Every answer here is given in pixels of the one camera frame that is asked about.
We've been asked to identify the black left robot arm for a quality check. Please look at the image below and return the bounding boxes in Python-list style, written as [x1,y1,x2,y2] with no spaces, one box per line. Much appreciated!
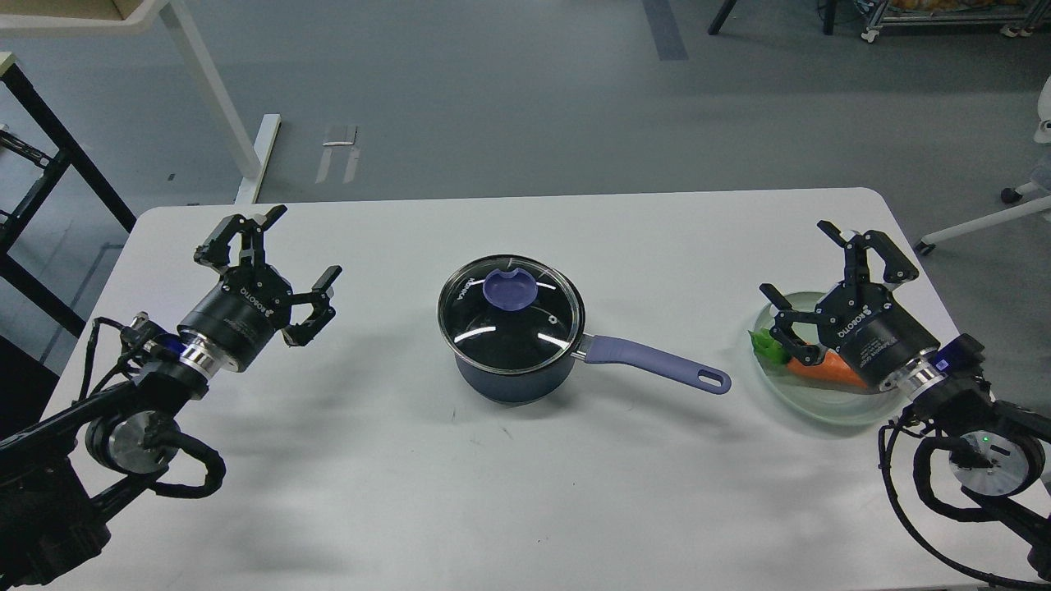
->
[1,205,342,590]

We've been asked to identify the white desk with legs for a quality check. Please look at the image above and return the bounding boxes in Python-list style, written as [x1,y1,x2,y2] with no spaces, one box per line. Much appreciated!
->
[1,1,282,205]

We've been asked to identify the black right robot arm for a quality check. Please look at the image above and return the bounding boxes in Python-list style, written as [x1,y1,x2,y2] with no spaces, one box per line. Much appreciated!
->
[760,221,1050,590]

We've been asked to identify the glass lid with blue knob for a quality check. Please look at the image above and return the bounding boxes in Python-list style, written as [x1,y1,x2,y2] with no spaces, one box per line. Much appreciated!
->
[437,254,585,375]

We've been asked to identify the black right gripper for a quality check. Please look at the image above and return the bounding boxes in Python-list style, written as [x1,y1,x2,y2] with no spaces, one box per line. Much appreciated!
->
[759,220,941,392]

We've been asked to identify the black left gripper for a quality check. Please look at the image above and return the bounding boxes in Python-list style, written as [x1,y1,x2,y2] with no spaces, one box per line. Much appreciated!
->
[177,204,344,373]

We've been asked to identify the black furniture legs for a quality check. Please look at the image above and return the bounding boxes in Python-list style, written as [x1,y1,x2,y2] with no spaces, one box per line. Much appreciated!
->
[706,1,844,38]

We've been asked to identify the pale green glass plate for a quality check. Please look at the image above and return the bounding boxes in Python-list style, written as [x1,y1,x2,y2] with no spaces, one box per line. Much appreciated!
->
[747,303,905,427]

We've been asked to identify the orange toy carrot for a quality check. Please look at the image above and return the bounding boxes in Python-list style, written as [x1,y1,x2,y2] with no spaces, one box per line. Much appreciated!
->
[748,329,868,389]

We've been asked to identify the metal wheeled cart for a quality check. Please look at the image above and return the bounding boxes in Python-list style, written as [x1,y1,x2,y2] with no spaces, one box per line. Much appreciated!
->
[853,1,1049,44]

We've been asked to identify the blue saucepan with handle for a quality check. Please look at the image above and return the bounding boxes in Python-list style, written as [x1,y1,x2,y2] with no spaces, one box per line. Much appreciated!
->
[437,254,731,405]

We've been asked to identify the white office chair base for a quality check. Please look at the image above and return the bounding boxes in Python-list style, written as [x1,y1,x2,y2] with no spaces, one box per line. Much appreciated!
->
[914,76,1051,257]

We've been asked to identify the black metal frame table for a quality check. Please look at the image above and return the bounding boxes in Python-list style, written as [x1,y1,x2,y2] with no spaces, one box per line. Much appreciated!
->
[1,52,136,337]

